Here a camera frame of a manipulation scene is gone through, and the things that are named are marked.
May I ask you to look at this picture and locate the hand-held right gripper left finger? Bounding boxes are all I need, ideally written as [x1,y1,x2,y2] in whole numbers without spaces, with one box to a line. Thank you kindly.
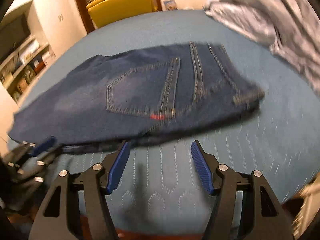
[28,141,131,240]

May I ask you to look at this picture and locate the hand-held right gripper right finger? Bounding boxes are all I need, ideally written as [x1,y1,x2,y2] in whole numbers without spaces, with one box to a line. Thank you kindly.
[191,140,293,240]

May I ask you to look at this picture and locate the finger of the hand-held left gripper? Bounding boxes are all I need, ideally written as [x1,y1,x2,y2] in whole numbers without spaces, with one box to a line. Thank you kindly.
[7,144,64,184]
[21,135,57,158]

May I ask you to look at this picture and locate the dark blue denim pants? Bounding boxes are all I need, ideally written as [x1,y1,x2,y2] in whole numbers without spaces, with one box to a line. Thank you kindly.
[7,42,266,155]

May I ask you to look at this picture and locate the blue quilted bed cover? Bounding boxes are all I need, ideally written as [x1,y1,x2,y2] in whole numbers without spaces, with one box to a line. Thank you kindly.
[7,9,320,234]

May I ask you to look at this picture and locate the yellow chair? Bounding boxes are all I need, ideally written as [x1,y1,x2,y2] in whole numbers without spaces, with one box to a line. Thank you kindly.
[86,0,156,29]

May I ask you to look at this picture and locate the small picture card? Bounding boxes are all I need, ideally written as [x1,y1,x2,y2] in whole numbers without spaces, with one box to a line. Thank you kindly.
[163,0,177,11]

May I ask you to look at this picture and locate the grey star-print duvet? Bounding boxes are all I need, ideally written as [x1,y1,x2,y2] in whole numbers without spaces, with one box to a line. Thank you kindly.
[202,0,320,96]

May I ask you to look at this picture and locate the wall shelf with books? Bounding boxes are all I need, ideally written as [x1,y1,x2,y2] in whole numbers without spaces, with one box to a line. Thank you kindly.
[0,1,57,103]

